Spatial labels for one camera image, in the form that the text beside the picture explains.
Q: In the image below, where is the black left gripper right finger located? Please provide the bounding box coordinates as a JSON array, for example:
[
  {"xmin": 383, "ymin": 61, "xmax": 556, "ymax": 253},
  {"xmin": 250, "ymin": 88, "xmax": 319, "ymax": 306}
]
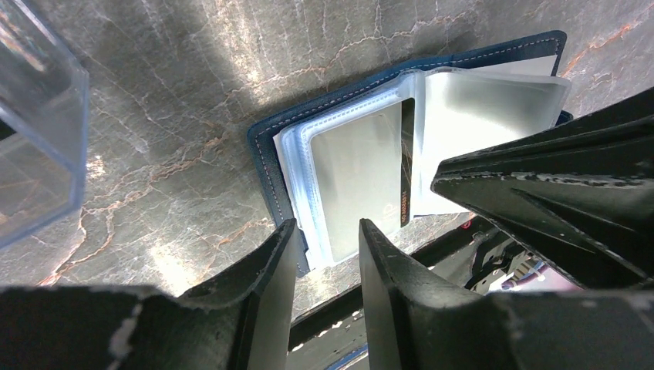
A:
[{"xmin": 359, "ymin": 219, "xmax": 653, "ymax": 369}]

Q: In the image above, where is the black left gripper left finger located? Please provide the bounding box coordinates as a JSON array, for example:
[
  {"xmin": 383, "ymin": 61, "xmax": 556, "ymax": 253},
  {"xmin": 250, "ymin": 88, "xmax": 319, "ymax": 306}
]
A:
[{"xmin": 1, "ymin": 219, "xmax": 298, "ymax": 369}]

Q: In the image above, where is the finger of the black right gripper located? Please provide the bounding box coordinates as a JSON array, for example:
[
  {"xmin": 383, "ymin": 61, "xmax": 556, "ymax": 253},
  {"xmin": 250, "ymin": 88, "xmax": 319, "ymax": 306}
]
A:
[{"xmin": 431, "ymin": 89, "xmax": 653, "ymax": 289}]

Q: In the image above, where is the blue leather card holder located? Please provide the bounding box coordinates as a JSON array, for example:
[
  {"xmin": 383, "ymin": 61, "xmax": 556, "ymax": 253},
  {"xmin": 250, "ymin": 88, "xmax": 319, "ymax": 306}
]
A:
[{"xmin": 247, "ymin": 30, "xmax": 571, "ymax": 276}]

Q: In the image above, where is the black VIP card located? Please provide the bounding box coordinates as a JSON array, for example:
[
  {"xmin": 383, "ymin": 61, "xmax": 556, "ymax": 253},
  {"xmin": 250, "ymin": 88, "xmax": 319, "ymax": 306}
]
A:
[{"xmin": 400, "ymin": 98, "xmax": 415, "ymax": 227}]

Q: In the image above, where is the clear acrylic card box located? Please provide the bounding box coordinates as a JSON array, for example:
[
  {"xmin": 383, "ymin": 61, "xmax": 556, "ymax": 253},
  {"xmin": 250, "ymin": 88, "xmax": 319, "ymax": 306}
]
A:
[{"xmin": 1, "ymin": 1, "xmax": 89, "ymax": 247}]

